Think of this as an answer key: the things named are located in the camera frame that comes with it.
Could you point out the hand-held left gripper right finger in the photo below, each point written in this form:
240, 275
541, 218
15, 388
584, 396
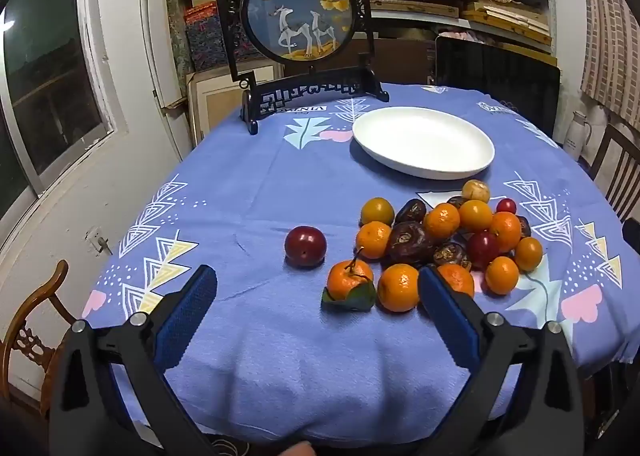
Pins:
445, 316

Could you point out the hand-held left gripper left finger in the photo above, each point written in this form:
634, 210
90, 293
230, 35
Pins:
187, 316

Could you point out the pile of tangerines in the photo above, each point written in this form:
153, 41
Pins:
398, 287

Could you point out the dark wrinkled passion fruit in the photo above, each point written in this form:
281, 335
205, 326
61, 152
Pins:
523, 226
407, 243
411, 211
456, 201
451, 254

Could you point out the red plum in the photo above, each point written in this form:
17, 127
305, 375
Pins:
482, 250
305, 246

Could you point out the tangerine with green leaf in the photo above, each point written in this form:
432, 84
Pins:
350, 281

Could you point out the small red round fruit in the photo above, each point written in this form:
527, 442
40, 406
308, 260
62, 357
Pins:
506, 206

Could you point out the tan round fruit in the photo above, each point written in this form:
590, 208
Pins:
475, 191

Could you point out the white oval plate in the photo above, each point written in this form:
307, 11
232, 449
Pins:
425, 140

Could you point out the person's left hand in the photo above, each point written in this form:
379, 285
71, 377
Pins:
299, 450

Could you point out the carved wooden chair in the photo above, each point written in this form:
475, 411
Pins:
50, 286

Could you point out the blue printed tablecloth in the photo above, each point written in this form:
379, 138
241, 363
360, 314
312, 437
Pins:
250, 186

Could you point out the light wooden framed panel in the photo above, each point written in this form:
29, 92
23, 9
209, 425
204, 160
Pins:
220, 100

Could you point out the white thermos jug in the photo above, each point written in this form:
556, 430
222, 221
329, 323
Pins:
580, 135

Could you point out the slatted wooden chair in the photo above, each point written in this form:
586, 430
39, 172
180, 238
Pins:
617, 170

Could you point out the white long board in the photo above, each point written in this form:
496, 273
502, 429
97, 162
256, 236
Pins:
160, 85

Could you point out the black flat panel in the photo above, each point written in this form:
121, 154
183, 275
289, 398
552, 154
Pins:
500, 75

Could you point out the brown cardboard box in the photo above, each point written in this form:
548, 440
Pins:
400, 60

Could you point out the stack of patterned boxes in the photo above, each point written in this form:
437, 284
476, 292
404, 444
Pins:
205, 30

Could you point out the checkered curtain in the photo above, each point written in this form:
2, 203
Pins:
610, 35

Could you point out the round deer embroidery screen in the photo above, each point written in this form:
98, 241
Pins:
300, 10

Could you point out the wall outlet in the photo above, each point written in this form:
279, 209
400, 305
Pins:
97, 241

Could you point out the window with grey frame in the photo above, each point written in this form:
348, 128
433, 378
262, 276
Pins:
45, 85

